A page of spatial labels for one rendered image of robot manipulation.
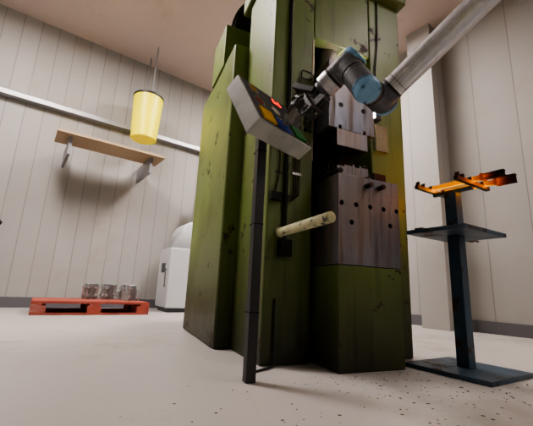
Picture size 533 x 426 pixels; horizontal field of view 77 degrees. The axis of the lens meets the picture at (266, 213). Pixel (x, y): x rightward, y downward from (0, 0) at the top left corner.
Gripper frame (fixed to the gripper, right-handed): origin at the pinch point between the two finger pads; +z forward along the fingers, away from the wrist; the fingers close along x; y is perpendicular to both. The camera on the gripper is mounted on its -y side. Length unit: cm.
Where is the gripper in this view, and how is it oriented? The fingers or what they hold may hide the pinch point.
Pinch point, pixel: (284, 122)
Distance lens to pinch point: 143.9
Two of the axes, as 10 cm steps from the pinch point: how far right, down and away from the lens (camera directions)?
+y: 3.4, 7.9, -5.2
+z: -6.7, 5.8, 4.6
